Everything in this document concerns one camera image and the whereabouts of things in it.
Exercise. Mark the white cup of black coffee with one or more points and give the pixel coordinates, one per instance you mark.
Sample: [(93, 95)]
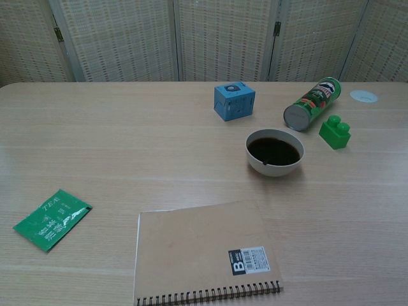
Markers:
[(274, 170)]

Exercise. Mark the blue cardboard box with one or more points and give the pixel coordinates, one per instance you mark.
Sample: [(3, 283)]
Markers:
[(234, 102)]

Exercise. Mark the kraft spiral notebook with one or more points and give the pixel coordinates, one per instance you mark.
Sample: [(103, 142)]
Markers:
[(197, 252)]

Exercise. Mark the green Pringles can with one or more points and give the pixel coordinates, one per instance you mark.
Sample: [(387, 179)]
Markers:
[(314, 102)]

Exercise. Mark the green toy brick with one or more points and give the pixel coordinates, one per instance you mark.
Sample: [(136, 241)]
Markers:
[(334, 135)]

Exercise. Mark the woven folding screen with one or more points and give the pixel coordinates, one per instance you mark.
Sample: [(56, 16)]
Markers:
[(127, 38)]

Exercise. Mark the green tea packet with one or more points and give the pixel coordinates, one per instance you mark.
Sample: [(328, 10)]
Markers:
[(51, 220)]

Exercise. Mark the white round table grommet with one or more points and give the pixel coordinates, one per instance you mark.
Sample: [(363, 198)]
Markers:
[(363, 96)]

